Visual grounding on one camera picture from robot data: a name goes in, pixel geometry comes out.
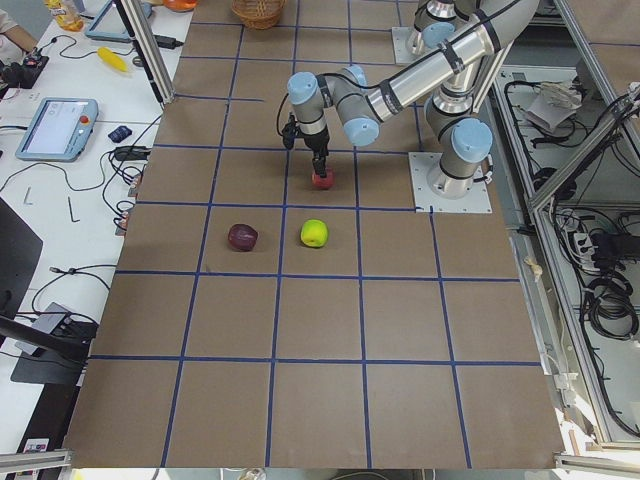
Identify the wicker basket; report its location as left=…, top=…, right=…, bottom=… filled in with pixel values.
left=231, top=0, right=286, bottom=30

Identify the near teach pendant tablet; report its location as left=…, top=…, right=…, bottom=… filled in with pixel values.
left=15, top=97, right=99, bottom=163

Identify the far teach pendant tablet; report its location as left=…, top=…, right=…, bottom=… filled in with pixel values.
left=85, top=1, right=131, bottom=43

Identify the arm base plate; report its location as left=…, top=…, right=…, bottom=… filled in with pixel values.
left=391, top=27, right=425, bottom=65
left=408, top=152, right=492, bottom=214

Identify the teach pendant tablet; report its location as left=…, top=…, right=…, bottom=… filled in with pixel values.
left=15, top=97, right=99, bottom=163
left=85, top=1, right=131, bottom=43

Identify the black monitor stand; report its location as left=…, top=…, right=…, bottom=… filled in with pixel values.
left=1, top=202, right=97, bottom=385

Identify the grey usb hub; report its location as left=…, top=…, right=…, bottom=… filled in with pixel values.
left=31, top=302, right=71, bottom=334

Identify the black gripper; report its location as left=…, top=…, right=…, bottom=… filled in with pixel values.
left=302, top=130, right=329, bottom=177

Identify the black power adapter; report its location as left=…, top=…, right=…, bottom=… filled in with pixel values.
left=154, top=35, right=184, bottom=50

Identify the yellow toy corn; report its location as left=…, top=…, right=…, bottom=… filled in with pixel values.
left=96, top=47, right=130, bottom=75

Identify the allen key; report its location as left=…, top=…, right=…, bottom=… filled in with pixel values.
left=23, top=186, right=33, bottom=205
left=67, top=196, right=80, bottom=223

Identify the orange cylindrical container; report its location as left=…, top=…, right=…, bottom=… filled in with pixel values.
left=163, top=0, right=199, bottom=13

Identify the green apple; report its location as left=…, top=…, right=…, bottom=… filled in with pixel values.
left=300, top=219, right=329, bottom=248

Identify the aluminium frame post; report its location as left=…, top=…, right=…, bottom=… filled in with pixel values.
left=114, top=0, right=175, bottom=105

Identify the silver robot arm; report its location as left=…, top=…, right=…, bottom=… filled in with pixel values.
left=405, top=0, right=469, bottom=56
left=278, top=1, right=538, bottom=199

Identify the dark red apple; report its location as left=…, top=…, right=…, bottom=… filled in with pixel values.
left=227, top=223, right=259, bottom=252

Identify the dark blue small pouch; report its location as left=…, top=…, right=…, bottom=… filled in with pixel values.
left=108, top=125, right=132, bottom=144

